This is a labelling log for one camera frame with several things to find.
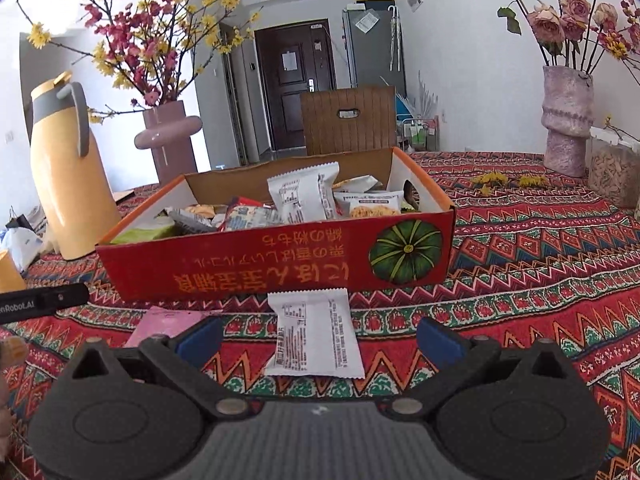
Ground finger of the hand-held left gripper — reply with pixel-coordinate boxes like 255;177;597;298
37;282;91;312

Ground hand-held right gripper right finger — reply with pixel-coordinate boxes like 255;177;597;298
389;316;571;422

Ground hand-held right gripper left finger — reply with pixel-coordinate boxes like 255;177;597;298
70;315;253;422

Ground pink snack packet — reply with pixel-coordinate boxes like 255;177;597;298
122;306;212;348

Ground lime green snack packet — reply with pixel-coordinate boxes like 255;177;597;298
110;216;181;246

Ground white oat crisp packet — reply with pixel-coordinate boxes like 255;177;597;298
263;288;366;378

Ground red cardboard box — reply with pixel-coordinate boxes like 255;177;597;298
95;146;457;303

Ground white snack packet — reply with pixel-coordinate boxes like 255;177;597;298
266;161;341;223
332;175;385;194

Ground person's left hand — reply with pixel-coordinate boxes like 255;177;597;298
0;336;28;461

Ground yellow cup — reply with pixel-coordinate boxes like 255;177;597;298
0;249;27;292

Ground white plastic bags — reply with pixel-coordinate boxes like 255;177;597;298
0;205;51;273

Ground yellow thermos jug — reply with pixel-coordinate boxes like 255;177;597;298
26;72;122;261

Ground grey silver snack packet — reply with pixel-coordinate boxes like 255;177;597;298
167;208;221;235

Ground fallen yellow flowers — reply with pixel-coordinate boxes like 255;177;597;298
470;171;551;197

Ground small rack with bottles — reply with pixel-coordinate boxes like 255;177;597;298
396;116;440;153

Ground clear seed container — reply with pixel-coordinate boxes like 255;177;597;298
587;126;640;209

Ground white dried pampas grass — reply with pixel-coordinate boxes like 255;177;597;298
380;72;441;121

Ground purple textured vase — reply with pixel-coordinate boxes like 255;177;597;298
541;65;596;178

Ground dark brown door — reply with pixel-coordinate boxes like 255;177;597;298
254;20;337;153

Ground pink yellow blossom branches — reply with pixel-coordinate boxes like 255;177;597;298
15;0;266;126

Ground grey refrigerator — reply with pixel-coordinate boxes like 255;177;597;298
341;5;407;89

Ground white folded umbrella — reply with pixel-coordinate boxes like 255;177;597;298
387;5;404;71

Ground yellow red berry branches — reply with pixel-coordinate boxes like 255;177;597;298
595;0;640;82

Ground dusty pink roses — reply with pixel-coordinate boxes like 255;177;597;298
472;0;640;77

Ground pink ring vase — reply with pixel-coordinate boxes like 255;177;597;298
134;101;202;186

